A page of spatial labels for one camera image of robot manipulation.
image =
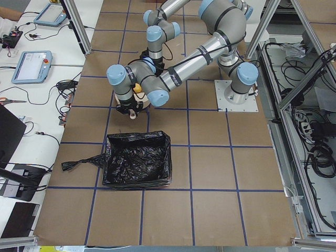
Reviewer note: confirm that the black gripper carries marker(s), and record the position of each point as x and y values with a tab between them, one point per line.
159	64
127	104

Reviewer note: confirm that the beige plastic dustpan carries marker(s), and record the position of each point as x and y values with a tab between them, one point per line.
139	97

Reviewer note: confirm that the large yellow sponge piece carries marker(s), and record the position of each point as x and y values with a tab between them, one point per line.
137	88

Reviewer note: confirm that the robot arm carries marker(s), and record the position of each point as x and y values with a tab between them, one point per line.
224	20
160	31

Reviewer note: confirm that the bin with black bag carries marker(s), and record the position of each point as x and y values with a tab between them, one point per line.
133	160

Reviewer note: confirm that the black power adapter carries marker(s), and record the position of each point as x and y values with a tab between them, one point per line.
66	84

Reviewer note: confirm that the blue teach pendant near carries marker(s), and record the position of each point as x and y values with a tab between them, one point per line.
33	67

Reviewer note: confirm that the blue teach pendant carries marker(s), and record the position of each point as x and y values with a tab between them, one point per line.
33	67
52	15

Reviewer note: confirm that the black monitor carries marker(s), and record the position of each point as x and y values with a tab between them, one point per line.
12	131

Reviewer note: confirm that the blue teach pendant far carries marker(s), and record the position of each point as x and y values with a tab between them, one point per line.
52	15

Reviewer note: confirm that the black laptop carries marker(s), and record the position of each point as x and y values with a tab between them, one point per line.
21	220

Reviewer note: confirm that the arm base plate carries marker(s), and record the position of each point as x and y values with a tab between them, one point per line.
229	101

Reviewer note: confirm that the aluminium frame post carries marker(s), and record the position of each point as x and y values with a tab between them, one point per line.
73	16

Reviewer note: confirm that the orange handled scissors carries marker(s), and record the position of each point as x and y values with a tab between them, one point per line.
5	101

